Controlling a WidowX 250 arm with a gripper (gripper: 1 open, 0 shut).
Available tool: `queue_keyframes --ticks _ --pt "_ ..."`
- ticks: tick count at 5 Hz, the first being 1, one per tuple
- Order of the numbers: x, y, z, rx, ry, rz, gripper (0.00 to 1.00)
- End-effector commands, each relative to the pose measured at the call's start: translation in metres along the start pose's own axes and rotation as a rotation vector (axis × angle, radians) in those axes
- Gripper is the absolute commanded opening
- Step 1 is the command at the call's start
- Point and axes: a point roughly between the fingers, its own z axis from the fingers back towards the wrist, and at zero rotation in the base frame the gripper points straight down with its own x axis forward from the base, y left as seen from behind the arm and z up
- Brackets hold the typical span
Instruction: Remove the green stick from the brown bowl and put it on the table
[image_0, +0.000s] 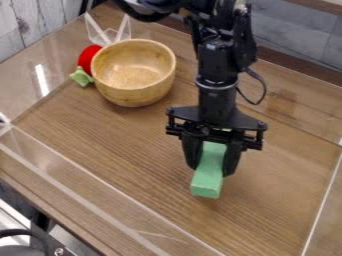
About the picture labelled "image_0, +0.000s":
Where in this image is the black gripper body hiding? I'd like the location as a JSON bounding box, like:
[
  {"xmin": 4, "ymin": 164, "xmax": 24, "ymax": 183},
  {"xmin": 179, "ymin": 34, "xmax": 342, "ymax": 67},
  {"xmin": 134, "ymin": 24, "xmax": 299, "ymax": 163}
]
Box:
[{"xmin": 166, "ymin": 106, "xmax": 267, "ymax": 151}]

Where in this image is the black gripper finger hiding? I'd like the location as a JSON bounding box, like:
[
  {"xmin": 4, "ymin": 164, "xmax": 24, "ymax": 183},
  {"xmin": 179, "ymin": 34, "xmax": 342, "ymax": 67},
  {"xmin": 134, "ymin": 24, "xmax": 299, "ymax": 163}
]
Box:
[
  {"xmin": 223, "ymin": 141, "xmax": 243, "ymax": 177},
  {"xmin": 182, "ymin": 132, "xmax": 203, "ymax": 170}
]

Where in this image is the green rectangular stick block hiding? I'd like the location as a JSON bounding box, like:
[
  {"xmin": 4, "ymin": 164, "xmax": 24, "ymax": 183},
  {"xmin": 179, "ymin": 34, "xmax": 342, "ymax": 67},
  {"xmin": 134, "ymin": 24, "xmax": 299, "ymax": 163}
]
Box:
[{"xmin": 191, "ymin": 142, "xmax": 226, "ymax": 199}]

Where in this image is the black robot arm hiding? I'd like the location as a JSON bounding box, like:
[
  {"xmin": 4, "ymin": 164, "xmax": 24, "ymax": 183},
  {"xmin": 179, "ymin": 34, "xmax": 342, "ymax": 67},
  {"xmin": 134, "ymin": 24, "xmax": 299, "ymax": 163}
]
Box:
[{"xmin": 112, "ymin": 0, "xmax": 267, "ymax": 176}]

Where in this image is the brown wooden bowl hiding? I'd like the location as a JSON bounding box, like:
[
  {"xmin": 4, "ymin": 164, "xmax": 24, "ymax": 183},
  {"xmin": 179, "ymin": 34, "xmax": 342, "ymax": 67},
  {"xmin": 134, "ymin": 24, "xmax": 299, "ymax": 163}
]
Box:
[{"xmin": 91, "ymin": 39, "xmax": 177, "ymax": 107}]

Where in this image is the clear acrylic table barrier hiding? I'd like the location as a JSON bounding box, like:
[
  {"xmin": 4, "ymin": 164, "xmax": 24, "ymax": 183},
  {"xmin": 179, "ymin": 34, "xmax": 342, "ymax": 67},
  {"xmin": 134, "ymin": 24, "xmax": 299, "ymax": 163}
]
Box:
[{"xmin": 0, "ymin": 121, "xmax": 342, "ymax": 256}]

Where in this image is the red plush tomato toy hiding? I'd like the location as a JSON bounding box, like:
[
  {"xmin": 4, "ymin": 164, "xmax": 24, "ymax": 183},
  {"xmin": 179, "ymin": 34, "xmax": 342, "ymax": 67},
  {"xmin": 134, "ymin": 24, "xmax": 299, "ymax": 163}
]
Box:
[{"xmin": 70, "ymin": 44, "xmax": 102, "ymax": 87}]

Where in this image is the clear acrylic corner bracket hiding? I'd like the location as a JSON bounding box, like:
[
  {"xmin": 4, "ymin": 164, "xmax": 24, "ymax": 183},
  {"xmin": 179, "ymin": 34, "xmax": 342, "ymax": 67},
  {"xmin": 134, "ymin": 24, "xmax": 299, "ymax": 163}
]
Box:
[{"xmin": 84, "ymin": 13, "xmax": 131, "ymax": 46}]

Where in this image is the black table clamp mount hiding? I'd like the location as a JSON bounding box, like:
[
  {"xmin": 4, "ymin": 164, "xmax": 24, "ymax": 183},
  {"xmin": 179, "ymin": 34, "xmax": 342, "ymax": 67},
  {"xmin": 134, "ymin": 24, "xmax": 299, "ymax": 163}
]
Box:
[{"xmin": 30, "ymin": 212, "xmax": 76, "ymax": 256}]

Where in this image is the black cable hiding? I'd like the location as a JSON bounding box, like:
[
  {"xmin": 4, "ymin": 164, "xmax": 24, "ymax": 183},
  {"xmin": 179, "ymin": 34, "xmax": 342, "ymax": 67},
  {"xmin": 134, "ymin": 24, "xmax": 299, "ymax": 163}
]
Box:
[{"xmin": 0, "ymin": 227, "xmax": 46, "ymax": 256}]

